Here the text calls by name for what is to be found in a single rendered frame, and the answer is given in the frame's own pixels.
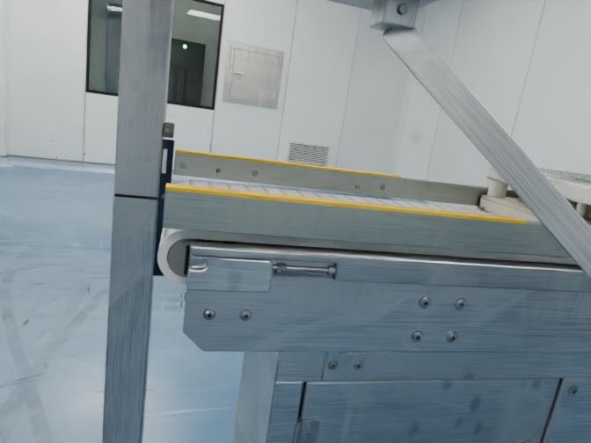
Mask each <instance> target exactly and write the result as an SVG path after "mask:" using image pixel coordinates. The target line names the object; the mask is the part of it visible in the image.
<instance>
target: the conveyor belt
mask: <svg viewBox="0 0 591 443"><path fill-rule="evenodd" d="M176 184H178V185H195V186H204V187H213V188H222V189H231V190H240V191H249V192H266V193H276V194H285V195H294V196H303V197H311V198H320V199H330V200H347V201H356V202H365V203H375V204H384V205H392V206H401V207H418V208H428V209H437V210H446V211H455V212H464V213H473V214H490V215H496V214H492V213H487V212H484V211H481V210H480V209H477V208H468V207H452V206H443V205H435V204H426V203H417V202H408V201H399V200H383V199H374V198H365V197H356V196H347V195H339V194H330V193H321V192H305V191H296V190H287V189H279V188H270V187H261V186H252V185H235V184H227V183H218V182H209V181H200V180H191V179H184V180H181V181H179V182H178V183H176ZM187 238H191V239H204V240H206V242H208V243H223V241H230V242H243V243H269V244H281V245H294V246H308V247H321V248H333V249H347V250H360V251H385V252H398V253H412V254H424V255H437V256H451V257H463V258H489V259H502V260H514V261H528V262H541V263H554V264H567V265H577V264H576V263H575V261H574V260H573V259H572V258H562V257H551V256H538V255H526V254H514V253H502V252H490V251H466V250H454V249H442V248H429V247H417V246H405V245H393V244H380V243H357V242H345V241H333V240H321V239H309V238H296V237H284V236H261V235H248V234H236V233H224V232H212V231H199V230H187V229H165V228H163V230H162V235H161V239H160V243H159V247H158V252H157V262H158V265H159V268H160V270H161V271H162V273H163V275H165V276H166V277H167V278H168V279H169V280H172V281H174V282H176V283H179V284H186V279H187V278H186V277H181V276H178V275H177V274H176V273H174V272H173V271H172V270H171V268H170V267H169V264H168V261H167V254H168V250H169V249H170V248H171V246H172V245H173V244H174V243H176V242H177V241H178V240H181V239H187Z"/></svg>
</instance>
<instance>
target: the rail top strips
mask: <svg viewBox="0 0 591 443"><path fill-rule="evenodd" d="M175 152H178V153H185V154H193V155H201V156H215V157H222V158H230V159H238V160H245V161H253V162H261V163H276V164H283V165H291V166H298V167H306V168H314V169H321V170H329V171H344V172H352V173H359V174H367V175H375V176H382V177H390V178H401V177H400V176H398V175H392V174H384V173H377V172H369V171H355V170H348V169H340V168H333V167H324V166H317V165H309V164H302V163H288V162H280V161H273V160H266V159H258V158H250V157H242V156H228V155H221V154H213V153H206V152H198V151H191V150H183V149H175ZM165 190H168V191H178V192H196V193H205V194H214V195H224V196H234V197H243V198H253V199H262V200H280V201H289V202H299V203H308V204H318V205H327V206H336V207H355V208H364V209H374V210H383V211H392V212H402V213H411V214H429V215H439V216H448V217H457V218H467V219H476V220H486V221H496V222H513V223H522V224H527V222H526V221H524V220H522V219H519V218H516V217H508V216H499V215H490V214H473V213H464V212H455V211H446V210H437V209H428V208H418V207H401V206H392V205H384V204H375V203H365V202H356V201H347V200H330V199H320V198H311V197H303V196H294V195H285V194H276V193H266V192H249V191H240V190H231V189H222V188H213V187H204V186H195V185H178V184H168V183H166V186H165Z"/></svg>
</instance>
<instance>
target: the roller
mask: <svg viewBox="0 0 591 443"><path fill-rule="evenodd" d="M192 241H195V242H206V240H204V239H191V238H187V239H181V240H178V241H177V242H176V243H174V244H173V245H172V246H171V248H170V249H169V250H168V254H167V261H168V264H169V267H170V268H171V270H172V271H173V272H174V273H176V274H177V275H178V276H181V277H186V278H187V271H188V265H189V255H190V243H191V242H192Z"/></svg>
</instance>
